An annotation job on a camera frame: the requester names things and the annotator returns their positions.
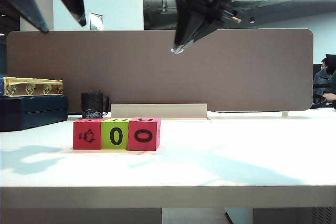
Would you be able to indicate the red foam block O U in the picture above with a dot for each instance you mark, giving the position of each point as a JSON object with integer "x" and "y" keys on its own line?
{"x": 143, "y": 136}

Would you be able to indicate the green foam block 0 3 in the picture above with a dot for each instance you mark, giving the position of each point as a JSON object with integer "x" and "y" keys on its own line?
{"x": 115, "y": 136}

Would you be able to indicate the red foam block T 4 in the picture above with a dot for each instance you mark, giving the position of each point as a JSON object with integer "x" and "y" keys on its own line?
{"x": 88, "y": 136}

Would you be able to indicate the black ceiling spot lamp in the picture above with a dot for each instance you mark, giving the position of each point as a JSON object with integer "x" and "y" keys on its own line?
{"x": 252, "y": 20}

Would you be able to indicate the brown desk divider panel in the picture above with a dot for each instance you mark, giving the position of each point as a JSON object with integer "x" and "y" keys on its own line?
{"x": 157, "y": 77}

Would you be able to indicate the blue lidded toy box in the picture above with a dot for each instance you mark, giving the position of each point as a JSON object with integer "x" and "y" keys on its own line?
{"x": 31, "y": 87}

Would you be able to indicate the black glass mug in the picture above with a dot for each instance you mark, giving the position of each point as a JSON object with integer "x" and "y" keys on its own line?
{"x": 91, "y": 106}

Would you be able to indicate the dark blue plastic case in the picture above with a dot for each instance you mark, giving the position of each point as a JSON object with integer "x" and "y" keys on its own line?
{"x": 31, "y": 112}

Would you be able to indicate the person in dark clothing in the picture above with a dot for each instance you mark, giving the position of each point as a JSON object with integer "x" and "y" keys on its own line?
{"x": 326, "y": 82}

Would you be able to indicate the grey perforated cabinet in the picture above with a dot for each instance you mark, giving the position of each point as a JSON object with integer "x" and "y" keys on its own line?
{"x": 294, "y": 216}

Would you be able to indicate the silver wall plate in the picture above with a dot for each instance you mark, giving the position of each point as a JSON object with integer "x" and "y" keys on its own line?
{"x": 95, "y": 21}

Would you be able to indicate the white divider foot bracket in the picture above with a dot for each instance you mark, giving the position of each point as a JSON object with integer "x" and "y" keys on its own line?
{"x": 285, "y": 114}

